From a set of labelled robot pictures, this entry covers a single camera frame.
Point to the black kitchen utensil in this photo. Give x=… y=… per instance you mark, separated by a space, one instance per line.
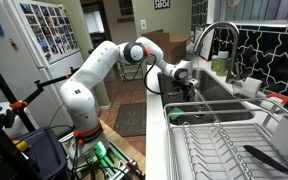
x=264 y=158

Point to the green sponge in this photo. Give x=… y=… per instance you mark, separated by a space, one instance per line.
x=175 y=114

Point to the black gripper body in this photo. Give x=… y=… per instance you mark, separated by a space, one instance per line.
x=188 y=90

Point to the kitchen window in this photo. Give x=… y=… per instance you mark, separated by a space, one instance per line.
x=257 y=10

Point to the dark framed picture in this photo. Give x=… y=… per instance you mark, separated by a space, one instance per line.
x=126 y=6

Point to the chrome gooseneck faucet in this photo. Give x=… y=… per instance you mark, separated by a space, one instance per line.
x=232 y=50

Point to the red black clamp tool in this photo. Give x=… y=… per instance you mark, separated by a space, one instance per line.
x=134 y=168

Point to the short green soap bottle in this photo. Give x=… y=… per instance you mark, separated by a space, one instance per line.
x=214 y=63

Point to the brown cardboard box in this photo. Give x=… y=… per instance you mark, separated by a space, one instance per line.
x=176 y=45

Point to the black plastic bin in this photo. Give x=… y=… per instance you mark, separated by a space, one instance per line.
x=47 y=150

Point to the stainless steel sink basin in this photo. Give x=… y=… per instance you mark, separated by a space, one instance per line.
x=214 y=90

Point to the wooden base board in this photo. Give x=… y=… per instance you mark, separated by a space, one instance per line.
x=124 y=146

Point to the photo collage sheet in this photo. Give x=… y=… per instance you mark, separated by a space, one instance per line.
x=49 y=31

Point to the dark floor mat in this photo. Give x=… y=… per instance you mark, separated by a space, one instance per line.
x=130 y=119

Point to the white wall outlet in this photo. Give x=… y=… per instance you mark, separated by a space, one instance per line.
x=143 y=24

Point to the white paper sheet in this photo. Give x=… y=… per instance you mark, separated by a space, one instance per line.
x=206 y=46

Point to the white utensil holder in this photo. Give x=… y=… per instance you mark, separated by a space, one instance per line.
x=287 y=136

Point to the tall green soap bottle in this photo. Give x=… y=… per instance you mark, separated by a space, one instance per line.
x=222 y=65

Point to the white sponge in holder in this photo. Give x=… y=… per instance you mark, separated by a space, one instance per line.
x=250 y=85

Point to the black white patterned wall art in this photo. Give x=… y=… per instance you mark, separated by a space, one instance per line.
x=161 y=4

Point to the white refrigerator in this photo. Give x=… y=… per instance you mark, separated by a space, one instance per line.
x=17 y=66

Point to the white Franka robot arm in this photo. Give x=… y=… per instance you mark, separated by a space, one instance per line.
x=84 y=100

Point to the green lit device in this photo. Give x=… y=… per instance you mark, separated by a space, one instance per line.
x=100 y=150

